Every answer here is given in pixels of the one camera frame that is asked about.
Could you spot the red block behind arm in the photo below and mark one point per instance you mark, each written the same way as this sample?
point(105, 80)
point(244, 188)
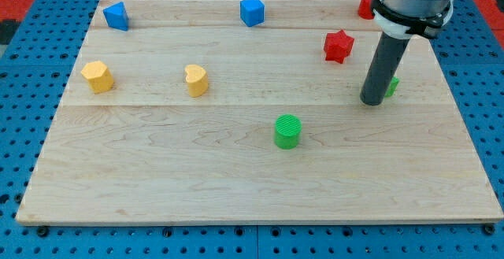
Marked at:
point(365, 10)

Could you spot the green block behind rod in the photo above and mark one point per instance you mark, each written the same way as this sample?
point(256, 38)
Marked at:
point(392, 87)

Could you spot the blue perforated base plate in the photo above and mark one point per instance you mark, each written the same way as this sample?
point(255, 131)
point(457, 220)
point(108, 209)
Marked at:
point(34, 71)

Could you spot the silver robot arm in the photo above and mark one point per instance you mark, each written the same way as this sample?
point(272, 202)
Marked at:
point(400, 20)

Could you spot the blue triangle block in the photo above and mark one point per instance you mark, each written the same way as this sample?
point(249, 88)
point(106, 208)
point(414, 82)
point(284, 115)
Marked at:
point(116, 16)

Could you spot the yellow heart block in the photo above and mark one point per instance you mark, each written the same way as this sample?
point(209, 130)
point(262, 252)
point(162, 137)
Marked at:
point(196, 79)

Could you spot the blue cube block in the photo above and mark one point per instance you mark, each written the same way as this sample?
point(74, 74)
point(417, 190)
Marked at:
point(252, 12)

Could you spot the yellow hexagon block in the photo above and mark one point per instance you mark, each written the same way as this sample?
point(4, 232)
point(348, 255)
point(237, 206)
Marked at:
point(98, 76)

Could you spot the red star block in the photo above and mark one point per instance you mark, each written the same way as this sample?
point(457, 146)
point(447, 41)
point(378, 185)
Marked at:
point(338, 46)

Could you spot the green cylinder block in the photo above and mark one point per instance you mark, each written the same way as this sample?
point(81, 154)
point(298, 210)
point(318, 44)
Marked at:
point(287, 131)

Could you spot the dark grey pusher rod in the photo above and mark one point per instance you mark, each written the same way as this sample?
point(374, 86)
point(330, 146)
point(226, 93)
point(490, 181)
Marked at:
point(386, 59)

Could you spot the wooden board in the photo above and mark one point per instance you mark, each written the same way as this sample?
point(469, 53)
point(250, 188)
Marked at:
point(146, 153)

